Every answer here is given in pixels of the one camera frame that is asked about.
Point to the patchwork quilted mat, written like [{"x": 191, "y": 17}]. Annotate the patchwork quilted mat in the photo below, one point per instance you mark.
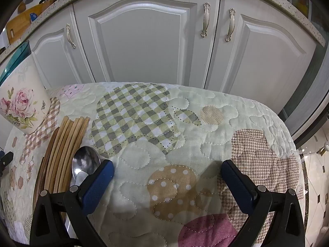
[{"x": 180, "y": 146}]

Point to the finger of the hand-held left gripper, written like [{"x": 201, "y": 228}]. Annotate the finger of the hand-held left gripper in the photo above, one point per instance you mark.
[{"x": 6, "y": 160}]

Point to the bundle of wooden chopsticks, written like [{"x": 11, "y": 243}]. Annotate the bundle of wooden chopsticks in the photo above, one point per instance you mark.
[{"x": 64, "y": 146}]

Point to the wooden cutting board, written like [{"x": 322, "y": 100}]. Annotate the wooden cutting board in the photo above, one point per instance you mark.
[{"x": 20, "y": 23}]

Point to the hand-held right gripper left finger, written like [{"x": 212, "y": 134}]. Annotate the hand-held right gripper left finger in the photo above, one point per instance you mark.
[{"x": 99, "y": 185}]

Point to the floral ceramic utensil holder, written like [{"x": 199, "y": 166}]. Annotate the floral ceramic utensil holder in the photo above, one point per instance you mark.
[{"x": 25, "y": 95}]

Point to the white cabinet door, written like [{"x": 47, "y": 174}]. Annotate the white cabinet door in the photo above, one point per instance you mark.
[
  {"x": 51, "y": 56},
  {"x": 270, "y": 56},
  {"x": 144, "y": 46}
]

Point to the metal spoon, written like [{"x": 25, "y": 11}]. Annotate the metal spoon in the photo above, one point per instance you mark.
[{"x": 84, "y": 159}]

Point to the white kitchen cabinets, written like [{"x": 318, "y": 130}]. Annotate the white kitchen cabinets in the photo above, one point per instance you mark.
[{"x": 282, "y": 3}]

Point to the blue and white carton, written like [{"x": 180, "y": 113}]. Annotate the blue and white carton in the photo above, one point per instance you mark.
[{"x": 34, "y": 17}]

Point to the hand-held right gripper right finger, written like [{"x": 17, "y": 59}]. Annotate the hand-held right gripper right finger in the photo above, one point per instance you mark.
[{"x": 239, "y": 187}]

